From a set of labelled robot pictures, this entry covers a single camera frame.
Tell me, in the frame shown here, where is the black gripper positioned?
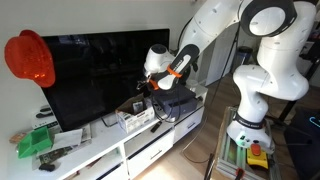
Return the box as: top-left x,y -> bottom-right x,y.
136,75 -> 154,90

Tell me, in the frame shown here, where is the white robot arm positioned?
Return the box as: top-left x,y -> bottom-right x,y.
141,0 -> 317,154

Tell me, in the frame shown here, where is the dark navy flat box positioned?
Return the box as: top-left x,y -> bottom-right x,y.
152,84 -> 197,118

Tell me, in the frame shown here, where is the yellow emergency stop box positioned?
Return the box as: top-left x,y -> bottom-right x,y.
247,144 -> 269,169

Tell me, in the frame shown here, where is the black remote control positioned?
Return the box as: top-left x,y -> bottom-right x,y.
150,121 -> 162,133

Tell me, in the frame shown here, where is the large black television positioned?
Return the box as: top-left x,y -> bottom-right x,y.
43,29 -> 170,131

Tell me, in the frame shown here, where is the white tv stand cabinet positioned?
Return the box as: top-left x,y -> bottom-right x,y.
7,85 -> 207,180

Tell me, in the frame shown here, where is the white paper sheet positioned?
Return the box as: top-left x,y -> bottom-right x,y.
52,129 -> 83,150

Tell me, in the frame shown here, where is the green plastic tray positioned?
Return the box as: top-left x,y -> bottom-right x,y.
18,126 -> 53,159

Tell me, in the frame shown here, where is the red hat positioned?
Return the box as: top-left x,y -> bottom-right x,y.
4,30 -> 56,88

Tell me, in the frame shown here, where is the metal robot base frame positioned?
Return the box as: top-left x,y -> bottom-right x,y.
213,107 -> 282,180

